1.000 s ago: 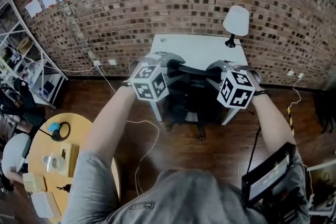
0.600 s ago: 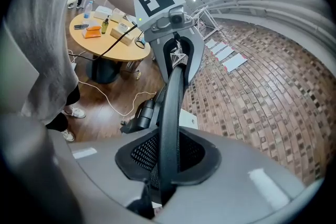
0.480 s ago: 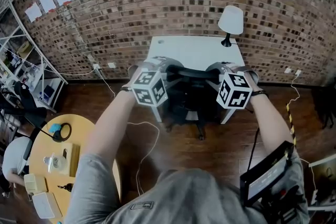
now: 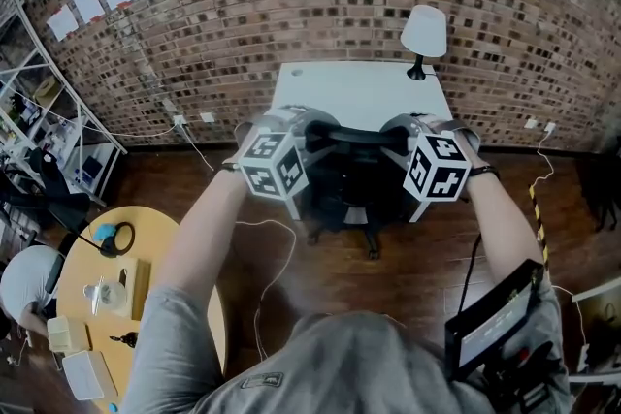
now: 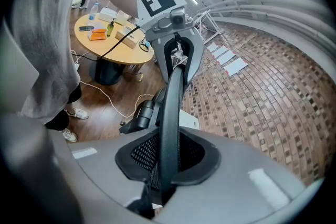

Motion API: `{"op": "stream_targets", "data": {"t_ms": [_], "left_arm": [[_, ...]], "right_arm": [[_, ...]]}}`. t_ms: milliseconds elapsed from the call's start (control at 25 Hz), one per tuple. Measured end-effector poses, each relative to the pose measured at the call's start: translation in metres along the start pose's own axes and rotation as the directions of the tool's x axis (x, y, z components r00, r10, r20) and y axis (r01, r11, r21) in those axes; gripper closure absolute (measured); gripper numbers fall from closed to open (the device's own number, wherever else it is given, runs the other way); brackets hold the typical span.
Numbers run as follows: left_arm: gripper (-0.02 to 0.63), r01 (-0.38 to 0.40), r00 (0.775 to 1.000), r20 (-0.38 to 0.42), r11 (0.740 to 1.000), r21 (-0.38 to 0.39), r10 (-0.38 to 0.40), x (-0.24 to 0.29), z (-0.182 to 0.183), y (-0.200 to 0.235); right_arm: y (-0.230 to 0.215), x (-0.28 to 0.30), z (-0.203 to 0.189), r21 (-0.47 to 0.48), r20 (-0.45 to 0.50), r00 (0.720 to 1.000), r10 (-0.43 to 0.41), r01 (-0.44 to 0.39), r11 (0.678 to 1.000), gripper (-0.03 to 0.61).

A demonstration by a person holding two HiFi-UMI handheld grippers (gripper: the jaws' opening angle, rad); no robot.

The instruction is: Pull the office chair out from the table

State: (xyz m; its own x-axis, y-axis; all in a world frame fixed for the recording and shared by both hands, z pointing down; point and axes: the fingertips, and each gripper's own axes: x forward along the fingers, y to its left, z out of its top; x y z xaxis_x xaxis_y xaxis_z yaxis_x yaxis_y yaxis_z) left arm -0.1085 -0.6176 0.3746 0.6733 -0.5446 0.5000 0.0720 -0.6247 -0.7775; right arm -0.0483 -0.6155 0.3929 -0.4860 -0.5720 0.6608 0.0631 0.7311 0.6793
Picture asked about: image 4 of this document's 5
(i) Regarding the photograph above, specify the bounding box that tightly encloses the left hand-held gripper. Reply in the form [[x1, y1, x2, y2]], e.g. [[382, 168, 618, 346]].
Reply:
[[238, 107, 343, 200]]

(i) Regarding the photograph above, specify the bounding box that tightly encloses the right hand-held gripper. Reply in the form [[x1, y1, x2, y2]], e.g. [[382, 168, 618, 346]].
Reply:
[[379, 112, 473, 203]]

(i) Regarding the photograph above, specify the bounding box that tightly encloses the black mesh office chair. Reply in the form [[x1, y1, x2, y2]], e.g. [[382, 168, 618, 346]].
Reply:
[[301, 120, 423, 261]]

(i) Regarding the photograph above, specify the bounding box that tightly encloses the person's right forearm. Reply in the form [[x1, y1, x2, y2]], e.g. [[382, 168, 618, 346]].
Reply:
[[463, 167, 544, 287]]

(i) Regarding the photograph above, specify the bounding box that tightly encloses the person's left forearm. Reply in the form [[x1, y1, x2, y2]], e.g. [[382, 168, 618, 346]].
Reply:
[[154, 159, 253, 302]]

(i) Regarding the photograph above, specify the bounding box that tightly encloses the person's right hand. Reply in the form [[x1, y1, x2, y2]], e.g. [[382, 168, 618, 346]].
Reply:
[[420, 112, 482, 167]]

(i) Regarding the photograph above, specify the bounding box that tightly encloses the person's left hand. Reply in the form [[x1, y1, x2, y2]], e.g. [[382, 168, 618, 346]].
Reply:
[[235, 107, 292, 161]]

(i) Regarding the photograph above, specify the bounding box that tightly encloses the white desk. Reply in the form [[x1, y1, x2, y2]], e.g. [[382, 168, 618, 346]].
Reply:
[[270, 60, 455, 223]]

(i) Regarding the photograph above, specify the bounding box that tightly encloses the white table lamp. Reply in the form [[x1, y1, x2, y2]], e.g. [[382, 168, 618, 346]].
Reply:
[[400, 4, 447, 82]]

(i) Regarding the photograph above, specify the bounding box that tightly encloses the yellow black striped tape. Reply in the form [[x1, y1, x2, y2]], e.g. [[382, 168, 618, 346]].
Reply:
[[527, 182, 553, 275]]

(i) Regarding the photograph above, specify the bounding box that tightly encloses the round wooden table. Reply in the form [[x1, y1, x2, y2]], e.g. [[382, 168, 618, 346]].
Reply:
[[56, 206, 228, 414]]

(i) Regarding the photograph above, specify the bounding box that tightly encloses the black small monitor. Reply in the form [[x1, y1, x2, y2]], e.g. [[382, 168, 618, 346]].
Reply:
[[444, 259, 559, 408]]

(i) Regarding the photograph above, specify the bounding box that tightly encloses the person's grey shirt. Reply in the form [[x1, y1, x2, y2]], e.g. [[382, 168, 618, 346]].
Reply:
[[120, 275, 573, 414]]

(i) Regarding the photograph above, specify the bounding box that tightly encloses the wooden tissue box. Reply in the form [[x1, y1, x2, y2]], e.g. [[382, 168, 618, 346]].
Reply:
[[115, 256, 152, 321]]

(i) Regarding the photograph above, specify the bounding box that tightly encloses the clear glass cup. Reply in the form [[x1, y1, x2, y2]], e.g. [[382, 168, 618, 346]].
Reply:
[[82, 280, 128, 314]]

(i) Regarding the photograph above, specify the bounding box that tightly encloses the black jacket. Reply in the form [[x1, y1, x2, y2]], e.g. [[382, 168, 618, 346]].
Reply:
[[0, 147, 92, 229]]

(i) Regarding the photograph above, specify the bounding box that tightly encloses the white shelf rack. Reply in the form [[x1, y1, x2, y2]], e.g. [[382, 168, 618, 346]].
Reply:
[[0, 0, 128, 209]]

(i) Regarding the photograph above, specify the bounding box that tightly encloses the small silver mirror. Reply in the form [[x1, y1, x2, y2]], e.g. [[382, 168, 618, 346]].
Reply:
[[90, 274, 106, 317]]

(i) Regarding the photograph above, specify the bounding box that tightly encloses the cream box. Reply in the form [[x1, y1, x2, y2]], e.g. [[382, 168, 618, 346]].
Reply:
[[47, 315, 92, 354]]

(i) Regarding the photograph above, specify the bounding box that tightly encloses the white box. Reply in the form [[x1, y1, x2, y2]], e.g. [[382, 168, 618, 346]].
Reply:
[[61, 350, 119, 402]]

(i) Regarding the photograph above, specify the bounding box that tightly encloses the white cable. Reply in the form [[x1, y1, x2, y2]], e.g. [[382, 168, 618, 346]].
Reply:
[[181, 123, 298, 363], [527, 128, 591, 372]]

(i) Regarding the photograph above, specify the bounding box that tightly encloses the black cable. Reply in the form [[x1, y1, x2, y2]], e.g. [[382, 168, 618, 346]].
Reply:
[[458, 232, 482, 321]]

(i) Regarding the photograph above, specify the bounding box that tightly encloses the black ring lamp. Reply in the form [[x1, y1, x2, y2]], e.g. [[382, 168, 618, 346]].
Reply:
[[62, 207, 136, 259]]

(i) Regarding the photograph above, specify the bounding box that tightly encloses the white metal frame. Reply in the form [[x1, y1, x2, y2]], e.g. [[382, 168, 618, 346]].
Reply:
[[571, 275, 621, 387]]

